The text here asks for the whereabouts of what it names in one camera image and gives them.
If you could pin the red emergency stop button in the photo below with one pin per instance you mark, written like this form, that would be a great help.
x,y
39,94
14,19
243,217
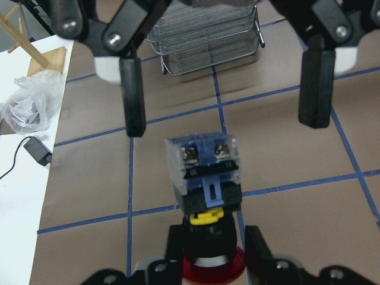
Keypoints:
x,y
205,172

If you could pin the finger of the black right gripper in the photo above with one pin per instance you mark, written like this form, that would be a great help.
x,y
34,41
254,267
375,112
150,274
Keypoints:
x,y
316,84

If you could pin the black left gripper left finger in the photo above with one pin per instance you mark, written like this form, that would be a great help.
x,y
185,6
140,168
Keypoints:
x,y
166,269

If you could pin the clear plastic bag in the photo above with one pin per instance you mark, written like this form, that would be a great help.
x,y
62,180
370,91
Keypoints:
x,y
36,101

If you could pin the black power adapter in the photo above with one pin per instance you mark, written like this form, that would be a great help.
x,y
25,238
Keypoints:
x,y
39,152

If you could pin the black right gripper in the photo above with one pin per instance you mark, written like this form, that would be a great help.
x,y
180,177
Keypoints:
x,y
114,44

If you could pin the silver mesh stacked tray shelf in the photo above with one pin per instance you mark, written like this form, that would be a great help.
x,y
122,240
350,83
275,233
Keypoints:
x,y
195,35

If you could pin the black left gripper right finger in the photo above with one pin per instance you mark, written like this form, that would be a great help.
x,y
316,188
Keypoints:
x,y
265,267

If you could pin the wooden board with stand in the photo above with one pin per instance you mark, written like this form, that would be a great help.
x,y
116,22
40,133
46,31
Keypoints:
x,y
50,60

